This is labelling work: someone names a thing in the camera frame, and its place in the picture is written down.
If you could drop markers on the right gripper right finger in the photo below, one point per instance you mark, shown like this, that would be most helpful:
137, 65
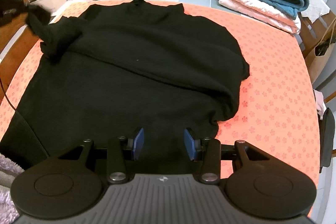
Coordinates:
192, 143

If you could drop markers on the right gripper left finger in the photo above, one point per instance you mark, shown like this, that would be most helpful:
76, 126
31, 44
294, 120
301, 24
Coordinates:
135, 142

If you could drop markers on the black sweater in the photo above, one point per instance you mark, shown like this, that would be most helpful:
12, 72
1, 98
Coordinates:
114, 69

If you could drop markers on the orange patterned table mat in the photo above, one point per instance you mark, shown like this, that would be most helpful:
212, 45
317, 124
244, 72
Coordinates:
261, 166

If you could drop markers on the pink white folded towel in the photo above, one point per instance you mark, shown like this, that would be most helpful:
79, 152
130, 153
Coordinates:
265, 13

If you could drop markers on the wooden chair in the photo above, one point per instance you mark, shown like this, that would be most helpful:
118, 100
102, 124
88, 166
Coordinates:
16, 42

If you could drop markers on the brown paper bag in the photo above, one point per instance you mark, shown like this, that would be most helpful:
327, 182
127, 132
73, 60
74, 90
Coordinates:
318, 38

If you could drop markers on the white lace cloth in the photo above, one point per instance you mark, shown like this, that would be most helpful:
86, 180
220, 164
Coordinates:
315, 10

